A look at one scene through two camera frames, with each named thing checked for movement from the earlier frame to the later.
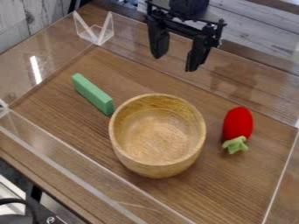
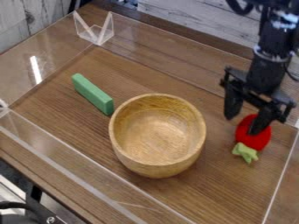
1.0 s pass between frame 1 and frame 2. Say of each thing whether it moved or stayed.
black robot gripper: moved
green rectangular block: stayed
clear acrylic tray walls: stayed
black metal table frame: stayed
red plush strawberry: moved
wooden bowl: stayed
